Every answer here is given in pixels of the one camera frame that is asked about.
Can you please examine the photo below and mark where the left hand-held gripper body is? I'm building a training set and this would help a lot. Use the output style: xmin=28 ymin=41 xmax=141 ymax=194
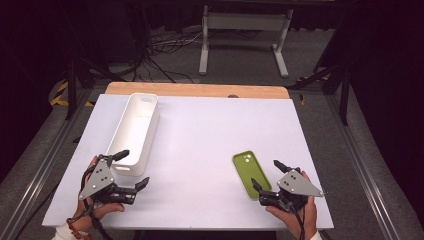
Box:
xmin=78 ymin=154 xmax=138 ymax=206

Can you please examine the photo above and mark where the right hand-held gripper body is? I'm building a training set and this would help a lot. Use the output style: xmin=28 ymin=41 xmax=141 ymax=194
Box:
xmin=258 ymin=165 xmax=326 ymax=214

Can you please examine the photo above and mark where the green phone case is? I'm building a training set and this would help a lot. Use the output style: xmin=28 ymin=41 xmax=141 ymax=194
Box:
xmin=232 ymin=150 xmax=273 ymax=200

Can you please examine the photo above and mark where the white plastic storage bin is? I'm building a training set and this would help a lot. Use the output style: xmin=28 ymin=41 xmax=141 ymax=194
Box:
xmin=105 ymin=92 xmax=161 ymax=177

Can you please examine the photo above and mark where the person's left hand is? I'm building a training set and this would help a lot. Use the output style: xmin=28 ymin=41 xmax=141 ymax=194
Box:
xmin=70 ymin=155 xmax=126 ymax=233

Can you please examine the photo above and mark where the person's right hand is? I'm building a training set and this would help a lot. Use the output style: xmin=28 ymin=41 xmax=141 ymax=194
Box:
xmin=265 ymin=170 xmax=319 ymax=240

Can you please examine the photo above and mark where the white table cover board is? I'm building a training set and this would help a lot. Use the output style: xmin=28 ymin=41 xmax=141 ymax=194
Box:
xmin=42 ymin=93 xmax=335 ymax=232

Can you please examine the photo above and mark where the black tripod stand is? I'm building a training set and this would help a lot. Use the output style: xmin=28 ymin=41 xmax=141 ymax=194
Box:
xmin=64 ymin=54 xmax=128 ymax=121
xmin=286 ymin=61 xmax=352 ymax=127

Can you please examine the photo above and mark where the right hand-held gripper black cable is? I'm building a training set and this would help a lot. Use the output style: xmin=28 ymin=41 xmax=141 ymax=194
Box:
xmin=289 ymin=203 xmax=307 ymax=240

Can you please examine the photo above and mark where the hand-held gripper black cable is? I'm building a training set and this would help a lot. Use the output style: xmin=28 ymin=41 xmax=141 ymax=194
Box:
xmin=289 ymin=203 xmax=307 ymax=240
xmin=79 ymin=163 xmax=115 ymax=240

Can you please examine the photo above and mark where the left hand-held gripper black cable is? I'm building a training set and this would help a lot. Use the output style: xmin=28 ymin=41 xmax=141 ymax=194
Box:
xmin=79 ymin=163 xmax=115 ymax=240

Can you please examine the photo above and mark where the red-brown bead bracelet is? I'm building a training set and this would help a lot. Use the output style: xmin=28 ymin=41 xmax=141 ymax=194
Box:
xmin=65 ymin=217 xmax=96 ymax=240

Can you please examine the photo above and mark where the aluminium floor rail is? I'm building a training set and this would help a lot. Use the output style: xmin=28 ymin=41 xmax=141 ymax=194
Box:
xmin=0 ymin=88 xmax=99 ymax=240
xmin=324 ymin=94 xmax=403 ymax=240

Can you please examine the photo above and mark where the bundle of floor cables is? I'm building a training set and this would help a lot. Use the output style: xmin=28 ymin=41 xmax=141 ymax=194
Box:
xmin=133 ymin=28 xmax=205 ymax=84

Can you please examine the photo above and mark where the white metal stand frame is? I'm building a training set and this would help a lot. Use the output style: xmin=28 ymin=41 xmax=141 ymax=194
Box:
xmin=198 ymin=4 xmax=294 ymax=79

